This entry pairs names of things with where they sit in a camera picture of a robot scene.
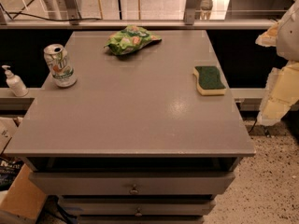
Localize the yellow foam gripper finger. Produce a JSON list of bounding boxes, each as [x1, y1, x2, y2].
[[255, 22, 279, 47], [257, 61, 299, 126]]

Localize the green and yellow sponge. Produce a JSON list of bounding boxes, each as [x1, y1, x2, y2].
[[193, 66, 226, 96]]

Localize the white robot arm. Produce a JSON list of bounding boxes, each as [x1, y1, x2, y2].
[[255, 1, 299, 126]]

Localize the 7up soda can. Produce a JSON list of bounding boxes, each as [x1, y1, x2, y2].
[[44, 44, 77, 88]]

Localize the green chip bag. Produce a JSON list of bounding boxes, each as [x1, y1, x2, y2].
[[105, 25, 162, 55]]

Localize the grey drawer cabinet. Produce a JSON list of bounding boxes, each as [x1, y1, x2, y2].
[[6, 30, 254, 224]]

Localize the top grey drawer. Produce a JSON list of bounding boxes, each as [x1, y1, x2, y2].
[[30, 172, 235, 196]]

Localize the grey drawer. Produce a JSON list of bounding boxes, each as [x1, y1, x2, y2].
[[59, 198, 216, 216], [30, 172, 235, 196]]

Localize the metal drawer knob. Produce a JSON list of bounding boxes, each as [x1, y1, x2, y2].
[[135, 208, 143, 217], [129, 185, 139, 195]]

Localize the middle grey drawer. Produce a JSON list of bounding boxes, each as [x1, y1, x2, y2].
[[59, 198, 216, 216]]

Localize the lower metal drawer knob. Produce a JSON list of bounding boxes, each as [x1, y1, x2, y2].
[[135, 208, 143, 217]]

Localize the white pump bottle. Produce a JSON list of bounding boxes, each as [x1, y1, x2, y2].
[[2, 65, 28, 97]]

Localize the cardboard box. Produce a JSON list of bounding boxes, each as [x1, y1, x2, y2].
[[0, 165, 47, 224]]

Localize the black cable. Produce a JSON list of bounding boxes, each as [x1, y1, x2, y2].
[[0, 2, 103, 22]]

